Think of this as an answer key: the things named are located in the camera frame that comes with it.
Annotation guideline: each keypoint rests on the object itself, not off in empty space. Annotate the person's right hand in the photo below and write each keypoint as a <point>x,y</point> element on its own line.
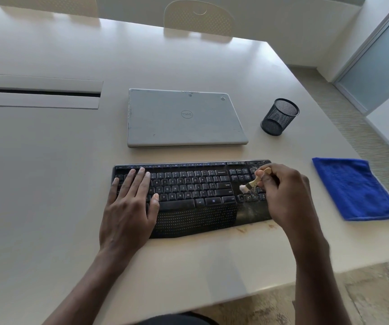
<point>292,203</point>

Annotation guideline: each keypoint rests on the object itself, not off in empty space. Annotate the small wooden brush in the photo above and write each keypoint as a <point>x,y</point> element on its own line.
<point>266,170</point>

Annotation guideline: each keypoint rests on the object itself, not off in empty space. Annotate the person's black clothing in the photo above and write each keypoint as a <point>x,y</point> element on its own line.
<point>177,319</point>

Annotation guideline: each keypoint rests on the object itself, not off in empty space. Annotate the person's left forearm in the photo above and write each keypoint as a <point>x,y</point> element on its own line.
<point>79,291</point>

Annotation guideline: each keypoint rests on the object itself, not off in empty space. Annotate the black keyboard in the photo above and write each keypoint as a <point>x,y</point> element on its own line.
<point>194,209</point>

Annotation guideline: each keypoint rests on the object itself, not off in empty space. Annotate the blue microfibre cloth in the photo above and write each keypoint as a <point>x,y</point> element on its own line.
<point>353,187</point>

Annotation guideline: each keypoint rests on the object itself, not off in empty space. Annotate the silver laptop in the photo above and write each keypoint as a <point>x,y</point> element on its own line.
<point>177,121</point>

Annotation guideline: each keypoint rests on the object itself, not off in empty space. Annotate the cream perforated chair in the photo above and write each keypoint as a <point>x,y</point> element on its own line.
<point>49,3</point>
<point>199,18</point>

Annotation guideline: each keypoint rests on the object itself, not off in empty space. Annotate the person's left hand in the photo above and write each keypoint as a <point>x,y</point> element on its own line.
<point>126,213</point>

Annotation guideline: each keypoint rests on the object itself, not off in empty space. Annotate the frosted glass door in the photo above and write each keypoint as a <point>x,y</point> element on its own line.
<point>377,60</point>

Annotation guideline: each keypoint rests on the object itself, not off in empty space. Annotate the black mesh pen holder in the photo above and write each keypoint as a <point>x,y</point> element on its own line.
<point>279,117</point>

